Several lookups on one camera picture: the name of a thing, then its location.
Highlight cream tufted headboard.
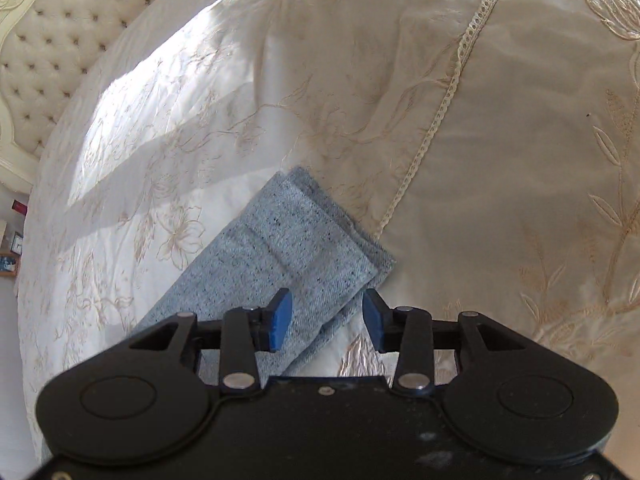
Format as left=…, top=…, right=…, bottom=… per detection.
left=0, top=0, right=201, bottom=196

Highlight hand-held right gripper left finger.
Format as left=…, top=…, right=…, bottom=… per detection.
left=129, top=288, right=294, bottom=396

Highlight grey-blue speckled pants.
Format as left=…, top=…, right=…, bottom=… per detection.
left=131, top=166, right=397, bottom=377

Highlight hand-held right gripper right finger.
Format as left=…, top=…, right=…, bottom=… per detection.
left=362, top=288, right=518, bottom=395

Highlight cream embroidered bedspread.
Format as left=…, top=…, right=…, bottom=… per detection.
left=14, top=0, right=640, bottom=461

